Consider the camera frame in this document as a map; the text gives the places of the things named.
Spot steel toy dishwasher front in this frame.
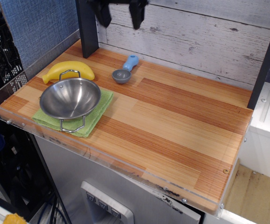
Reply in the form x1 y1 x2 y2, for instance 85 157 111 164
35 137 205 224

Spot black plastic crate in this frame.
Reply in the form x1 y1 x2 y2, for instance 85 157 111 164
0 24 23 83

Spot green folded cloth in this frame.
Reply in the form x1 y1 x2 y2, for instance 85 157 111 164
32 90 114 138

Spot white ribbed side unit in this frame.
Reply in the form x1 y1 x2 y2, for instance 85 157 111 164
238 83 270 177

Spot dark left vertical post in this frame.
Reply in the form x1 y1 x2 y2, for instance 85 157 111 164
75 0 99 58

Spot dark vertical post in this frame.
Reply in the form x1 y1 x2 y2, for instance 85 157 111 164
75 0 99 58
247 43 270 110

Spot yellow plastic banana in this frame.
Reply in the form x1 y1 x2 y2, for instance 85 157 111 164
42 61 95 84

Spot blue grey measuring spoon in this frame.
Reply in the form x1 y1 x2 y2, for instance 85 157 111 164
112 55 139 84

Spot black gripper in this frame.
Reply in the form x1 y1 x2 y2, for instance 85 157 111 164
87 0 149 30

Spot blue fabric partition panel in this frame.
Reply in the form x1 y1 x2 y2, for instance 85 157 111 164
0 0 79 70

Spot steel bowl with handles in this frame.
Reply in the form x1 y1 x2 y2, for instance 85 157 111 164
40 70 101 133

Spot dark right vertical post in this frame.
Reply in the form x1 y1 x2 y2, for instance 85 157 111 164
247 43 270 110

